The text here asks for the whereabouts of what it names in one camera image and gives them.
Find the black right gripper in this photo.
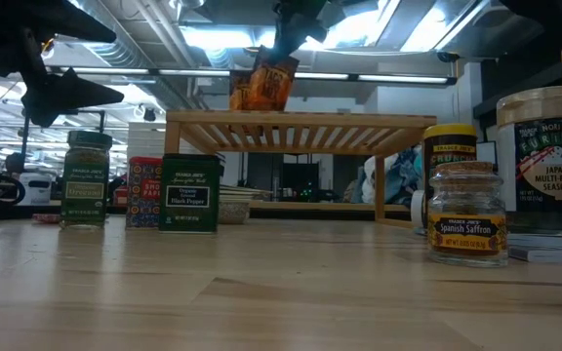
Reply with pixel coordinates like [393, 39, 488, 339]
[271, 0, 341, 62]

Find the orange taco seasoning packet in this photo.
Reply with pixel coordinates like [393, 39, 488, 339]
[240, 46, 301, 112]
[229, 72, 253, 112]

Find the green jar white lid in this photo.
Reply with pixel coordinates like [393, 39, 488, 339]
[60, 130, 114, 230]

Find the red smoked paprika tin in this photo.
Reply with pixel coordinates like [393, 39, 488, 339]
[125, 155, 164, 230]

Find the chili crunch jar yellow lid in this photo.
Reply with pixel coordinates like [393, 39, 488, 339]
[421, 124, 479, 230]

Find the green black pepper tin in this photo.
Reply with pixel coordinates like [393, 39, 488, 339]
[158, 153, 223, 234]

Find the spice jar white lid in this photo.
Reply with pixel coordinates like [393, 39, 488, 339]
[410, 188, 426, 228]

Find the small grey spice shaker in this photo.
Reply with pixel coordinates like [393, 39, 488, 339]
[426, 161, 509, 268]

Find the furikake jar tan lid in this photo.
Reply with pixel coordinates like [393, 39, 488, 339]
[496, 86, 562, 233]

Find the wooden slatted shelf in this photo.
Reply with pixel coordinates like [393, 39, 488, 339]
[164, 110, 438, 228]

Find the long ceiling light bar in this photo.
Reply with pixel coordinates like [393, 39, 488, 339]
[70, 66, 458, 85]

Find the black computer box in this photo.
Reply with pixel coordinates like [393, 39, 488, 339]
[278, 163, 321, 202]

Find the stack of flat trays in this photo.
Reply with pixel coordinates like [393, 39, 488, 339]
[221, 183, 273, 203]

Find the pile of clothes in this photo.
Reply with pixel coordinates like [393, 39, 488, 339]
[361, 145, 424, 206]

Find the small speckled bowl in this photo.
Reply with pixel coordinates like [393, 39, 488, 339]
[218, 200, 251, 225]

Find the blue Yellowstone book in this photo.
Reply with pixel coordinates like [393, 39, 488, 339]
[507, 232, 562, 265]

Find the black camera stand frame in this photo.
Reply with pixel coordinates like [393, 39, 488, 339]
[21, 107, 106, 172]

